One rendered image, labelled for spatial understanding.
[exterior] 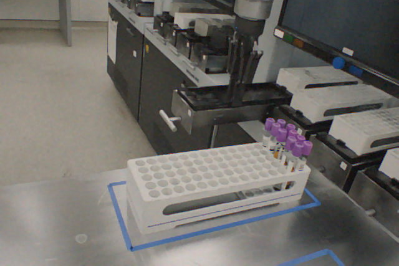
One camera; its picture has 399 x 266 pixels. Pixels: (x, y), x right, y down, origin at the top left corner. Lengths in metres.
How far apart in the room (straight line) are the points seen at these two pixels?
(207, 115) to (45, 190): 0.47
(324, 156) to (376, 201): 0.16
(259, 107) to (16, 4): 3.65
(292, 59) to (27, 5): 3.55
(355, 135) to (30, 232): 0.68
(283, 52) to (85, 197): 0.80
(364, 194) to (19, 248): 0.66
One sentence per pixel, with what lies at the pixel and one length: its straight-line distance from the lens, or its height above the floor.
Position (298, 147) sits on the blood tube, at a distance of 0.58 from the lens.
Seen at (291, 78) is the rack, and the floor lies 0.86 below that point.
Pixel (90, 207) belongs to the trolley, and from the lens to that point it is 0.58.
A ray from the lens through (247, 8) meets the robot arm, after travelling 0.85.
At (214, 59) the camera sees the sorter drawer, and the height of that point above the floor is 0.79.
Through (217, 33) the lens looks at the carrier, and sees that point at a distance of 1.41.
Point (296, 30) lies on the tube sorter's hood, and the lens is 1.05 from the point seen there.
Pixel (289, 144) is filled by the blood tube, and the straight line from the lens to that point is 0.59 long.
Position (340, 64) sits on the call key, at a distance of 0.91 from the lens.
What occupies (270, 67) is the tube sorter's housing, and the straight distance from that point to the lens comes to 1.17.
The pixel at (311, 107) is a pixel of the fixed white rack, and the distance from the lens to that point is 0.96.
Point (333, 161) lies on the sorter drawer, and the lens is 0.88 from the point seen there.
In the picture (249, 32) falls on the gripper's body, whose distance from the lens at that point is 0.87.
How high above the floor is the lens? 1.21
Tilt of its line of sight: 28 degrees down
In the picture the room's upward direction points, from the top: 9 degrees clockwise
